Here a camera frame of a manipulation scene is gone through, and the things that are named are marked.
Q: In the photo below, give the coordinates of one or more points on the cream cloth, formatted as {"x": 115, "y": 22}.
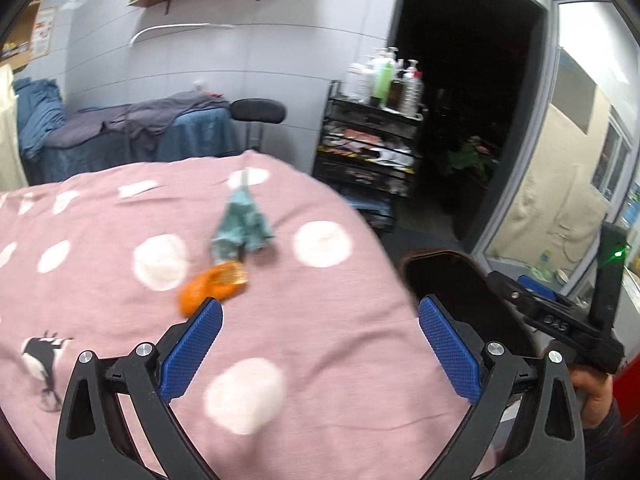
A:
{"x": 10, "y": 130}

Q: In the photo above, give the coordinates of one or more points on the dark door frame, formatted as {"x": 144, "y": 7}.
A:
{"x": 470, "y": 85}

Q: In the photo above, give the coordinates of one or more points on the pink polka dot blanket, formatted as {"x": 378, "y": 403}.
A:
{"x": 325, "y": 340}

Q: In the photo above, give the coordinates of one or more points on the orange wrapper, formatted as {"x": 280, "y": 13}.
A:
{"x": 210, "y": 287}

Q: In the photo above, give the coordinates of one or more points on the grey blanket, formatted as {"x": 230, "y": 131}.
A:
{"x": 140, "y": 117}

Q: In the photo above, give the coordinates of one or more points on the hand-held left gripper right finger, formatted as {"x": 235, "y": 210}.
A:
{"x": 450, "y": 350}

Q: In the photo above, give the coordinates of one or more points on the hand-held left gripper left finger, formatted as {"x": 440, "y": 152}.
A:
{"x": 192, "y": 350}

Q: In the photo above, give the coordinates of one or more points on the blue covered massage bed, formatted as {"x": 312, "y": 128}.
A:
{"x": 200, "y": 135}

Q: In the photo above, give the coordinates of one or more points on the person's right forearm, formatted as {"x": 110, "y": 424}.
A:
{"x": 605, "y": 450}

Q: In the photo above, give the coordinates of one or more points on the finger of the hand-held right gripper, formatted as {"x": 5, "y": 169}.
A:
{"x": 515, "y": 292}

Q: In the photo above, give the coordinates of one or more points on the black storage cart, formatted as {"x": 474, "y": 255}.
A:
{"x": 370, "y": 160}

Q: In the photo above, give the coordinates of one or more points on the potted plant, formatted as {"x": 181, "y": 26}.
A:
{"x": 467, "y": 160}

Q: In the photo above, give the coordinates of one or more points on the black stool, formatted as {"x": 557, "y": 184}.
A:
{"x": 257, "y": 110}

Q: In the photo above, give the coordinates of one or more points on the wall poster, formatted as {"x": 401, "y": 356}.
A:
{"x": 44, "y": 32}

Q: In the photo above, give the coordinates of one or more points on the glass partition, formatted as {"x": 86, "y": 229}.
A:
{"x": 575, "y": 160}

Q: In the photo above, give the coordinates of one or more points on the blue cloth pile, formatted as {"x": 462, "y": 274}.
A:
{"x": 37, "y": 115}

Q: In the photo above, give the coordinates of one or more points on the brown bottle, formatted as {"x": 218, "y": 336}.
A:
{"x": 397, "y": 95}

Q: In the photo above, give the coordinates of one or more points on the white bottle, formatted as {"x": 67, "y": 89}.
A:
{"x": 360, "y": 82}

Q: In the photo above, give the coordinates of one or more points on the person's right hand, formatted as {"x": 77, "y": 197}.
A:
{"x": 592, "y": 395}

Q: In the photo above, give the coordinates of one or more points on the teal wrapper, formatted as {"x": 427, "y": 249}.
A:
{"x": 242, "y": 220}

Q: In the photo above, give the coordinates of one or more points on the wooden bookcase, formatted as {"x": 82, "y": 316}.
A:
{"x": 17, "y": 60}

